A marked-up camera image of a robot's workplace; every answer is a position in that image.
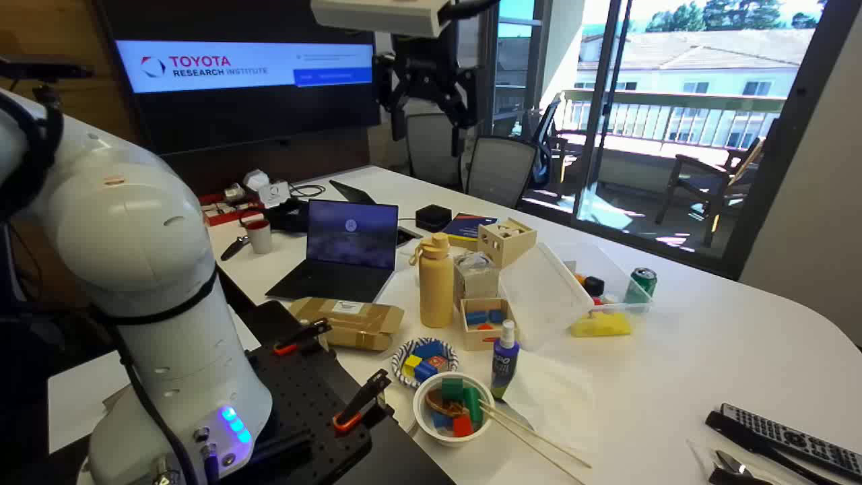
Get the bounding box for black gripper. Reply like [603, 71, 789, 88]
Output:
[371, 33, 481, 142]

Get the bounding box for light wooden chopstick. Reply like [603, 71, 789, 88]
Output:
[482, 405, 596, 471]
[486, 413, 587, 485]

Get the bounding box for white bowl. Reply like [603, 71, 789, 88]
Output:
[410, 370, 498, 448]

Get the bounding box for grey office chair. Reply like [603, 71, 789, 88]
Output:
[402, 96, 467, 188]
[467, 131, 538, 209]

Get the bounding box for black flat device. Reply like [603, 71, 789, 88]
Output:
[326, 178, 384, 208]

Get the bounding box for black round device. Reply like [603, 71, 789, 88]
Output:
[413, 203, 456, 235]

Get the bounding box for blue flat book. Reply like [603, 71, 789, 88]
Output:
[441, 209, 498, 243]

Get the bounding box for open black laptop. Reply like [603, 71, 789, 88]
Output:
[264, 197, 402, 304]

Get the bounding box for crumpled white cloth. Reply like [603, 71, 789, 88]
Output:
[239, 168, 296, 212]

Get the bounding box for black pouch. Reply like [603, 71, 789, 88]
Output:
[268, 197, 312, 238]

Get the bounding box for mustard yellow bottle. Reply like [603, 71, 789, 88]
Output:
[419, 232, 459, 332]

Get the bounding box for white cup with red lid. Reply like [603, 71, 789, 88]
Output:
[239, 212, 274, 255]

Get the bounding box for clear plastic bin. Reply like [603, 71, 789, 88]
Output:
[497, 239, 662, 354]

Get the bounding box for red flat box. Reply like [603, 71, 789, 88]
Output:
[200, 197, 264, 226]

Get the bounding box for open box with coloured blocks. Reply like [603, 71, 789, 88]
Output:
[459, 294, 518, 350]

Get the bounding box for flat brown cardboard box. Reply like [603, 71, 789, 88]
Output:
[291, 297, 408, 356]

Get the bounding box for black marker pen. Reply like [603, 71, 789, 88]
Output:
[219, 235, 253, 263]

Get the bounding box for balcony railing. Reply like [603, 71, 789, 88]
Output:
[556, 87, 792, 157]

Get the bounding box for black and red toy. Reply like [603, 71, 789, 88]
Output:
[576, 273, 608, 302]

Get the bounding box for small blue toy block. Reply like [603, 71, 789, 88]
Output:
[413, 340, 452, 378]

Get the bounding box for blue patterned paper plate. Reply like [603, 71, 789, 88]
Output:
[392, 337, 460, 390]

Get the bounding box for green drink can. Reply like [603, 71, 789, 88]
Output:
[623, 263, 660, 308]

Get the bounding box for green cube block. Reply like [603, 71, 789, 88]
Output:
[437, 375, 472, 410]

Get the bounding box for dark wooden balcony chair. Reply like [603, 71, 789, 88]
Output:
[654, 137, 769, 251]

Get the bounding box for green bar block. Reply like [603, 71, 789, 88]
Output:
[456, 385, 489, 426]

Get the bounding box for white paper sheet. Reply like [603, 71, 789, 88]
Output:
[498, 344, 600, 453]

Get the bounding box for dark metal utensil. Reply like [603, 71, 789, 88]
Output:
[708, 448, 777, 485]

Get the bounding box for black remote control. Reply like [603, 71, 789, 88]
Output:
[703, 402, 862, 485]

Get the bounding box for wall monitor with Toyota logo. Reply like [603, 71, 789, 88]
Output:
[91, 0, 386, 161]

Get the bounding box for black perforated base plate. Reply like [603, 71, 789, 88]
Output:
[214, 298, 402, 485]

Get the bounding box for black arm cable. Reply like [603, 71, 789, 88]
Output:
[0, 84, 203, 485]

